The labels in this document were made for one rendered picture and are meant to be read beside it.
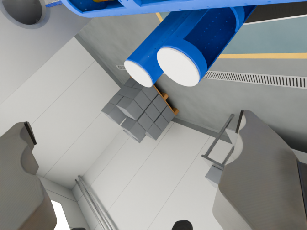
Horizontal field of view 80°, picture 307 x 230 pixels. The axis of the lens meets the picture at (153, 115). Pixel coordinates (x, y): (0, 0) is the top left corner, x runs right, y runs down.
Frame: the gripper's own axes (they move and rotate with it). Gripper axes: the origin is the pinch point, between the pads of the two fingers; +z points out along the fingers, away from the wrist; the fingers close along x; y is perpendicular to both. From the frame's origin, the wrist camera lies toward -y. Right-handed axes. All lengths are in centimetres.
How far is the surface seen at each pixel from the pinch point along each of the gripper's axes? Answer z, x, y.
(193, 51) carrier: 80, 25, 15
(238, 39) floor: 183, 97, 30
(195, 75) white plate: 79, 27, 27
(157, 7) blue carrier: 46.7, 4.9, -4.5
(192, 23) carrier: 94, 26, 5
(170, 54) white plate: 86, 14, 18
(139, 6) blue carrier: 50, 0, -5
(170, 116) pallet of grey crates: 359, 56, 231
